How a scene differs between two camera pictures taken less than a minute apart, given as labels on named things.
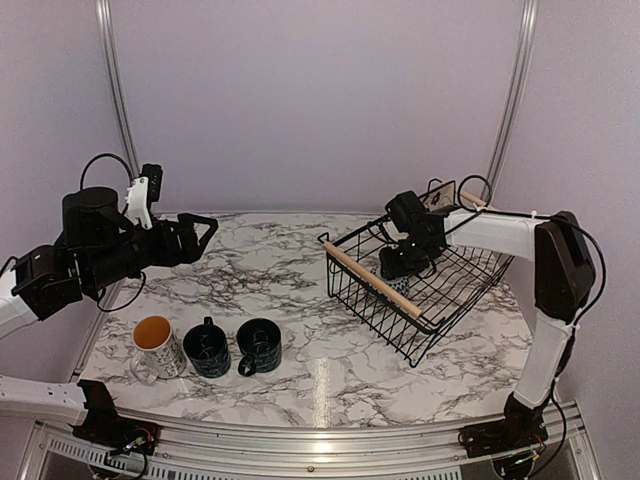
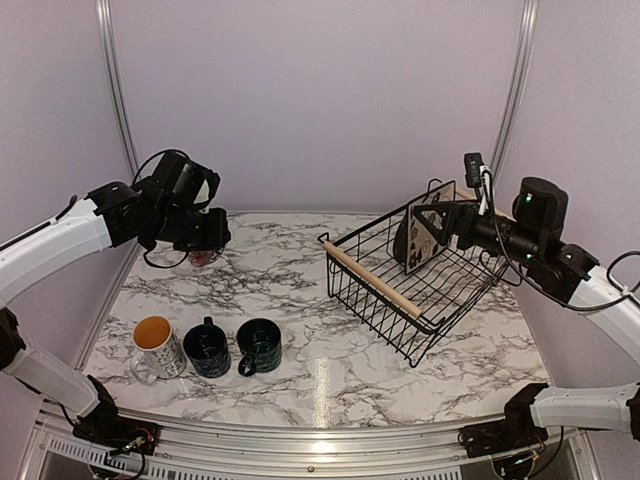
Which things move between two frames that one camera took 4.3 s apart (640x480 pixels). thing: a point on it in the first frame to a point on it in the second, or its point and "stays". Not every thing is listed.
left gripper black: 170,255 to 217,235
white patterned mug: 157,353 stays
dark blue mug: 207,347 stays
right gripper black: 390,269 to 453,215
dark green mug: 260,343 stays
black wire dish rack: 405,312 stays
